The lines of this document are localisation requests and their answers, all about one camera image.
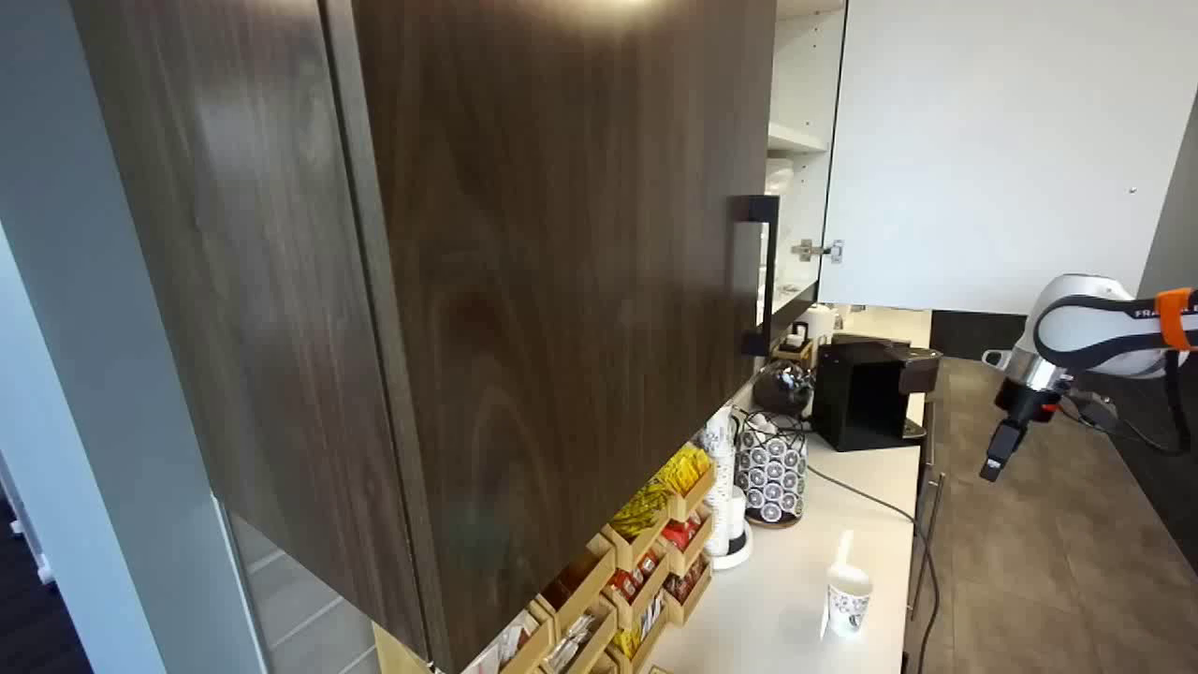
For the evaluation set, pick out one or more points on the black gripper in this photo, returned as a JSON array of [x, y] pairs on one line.
[[1021, 408]]

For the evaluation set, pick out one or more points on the printed paper coffee cup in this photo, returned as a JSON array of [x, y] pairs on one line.
[[849, 605]]

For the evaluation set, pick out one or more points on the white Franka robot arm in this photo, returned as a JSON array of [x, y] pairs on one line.
[[1099, 325]]

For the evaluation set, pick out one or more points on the black coffee machine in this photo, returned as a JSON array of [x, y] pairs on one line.
[[861, 393]]

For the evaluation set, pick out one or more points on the white cup lid stack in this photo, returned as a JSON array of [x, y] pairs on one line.
[[729, 514]]

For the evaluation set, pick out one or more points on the printed paper cup stack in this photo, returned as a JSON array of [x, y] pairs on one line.
[[722, 450]]

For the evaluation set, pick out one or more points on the white open cabinet door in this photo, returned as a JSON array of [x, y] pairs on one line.
[[999, 149]]

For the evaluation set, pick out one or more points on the small dark metal appliance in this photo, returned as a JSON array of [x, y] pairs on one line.
[[780, 390]]

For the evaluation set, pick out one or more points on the metal door hinge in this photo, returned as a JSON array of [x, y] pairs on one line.
[[819, 248]]

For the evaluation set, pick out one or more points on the wooden tiered tea organizer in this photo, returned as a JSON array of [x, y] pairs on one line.
[[623, 564]]

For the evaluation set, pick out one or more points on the dark wood wall cabinet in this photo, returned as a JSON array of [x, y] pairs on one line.
[[525, 287]]

